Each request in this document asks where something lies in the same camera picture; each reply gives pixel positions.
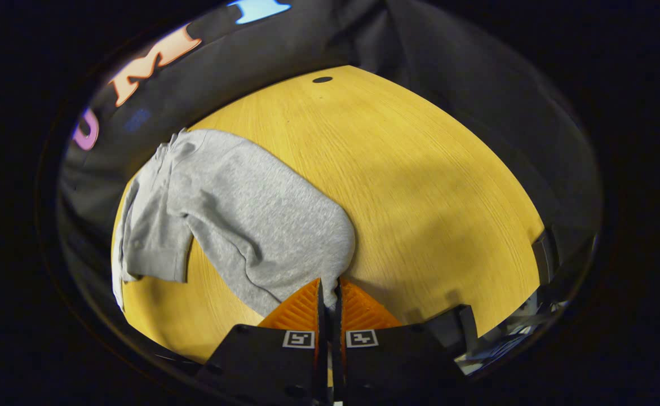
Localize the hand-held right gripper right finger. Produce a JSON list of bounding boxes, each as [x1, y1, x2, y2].
[[333, 277, 466, 406]]

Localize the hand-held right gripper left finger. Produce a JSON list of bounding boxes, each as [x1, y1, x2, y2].
[[200, 277, 327, 406]]

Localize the grey sweatshirt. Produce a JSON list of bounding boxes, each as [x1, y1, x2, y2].
[[111, 129, 357, 317]]

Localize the dark chair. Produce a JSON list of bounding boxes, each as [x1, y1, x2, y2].
[[423, 304, 480, 359]]

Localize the black backdrop cloth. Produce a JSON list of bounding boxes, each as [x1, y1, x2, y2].
[[59, 0, 604, 294]]

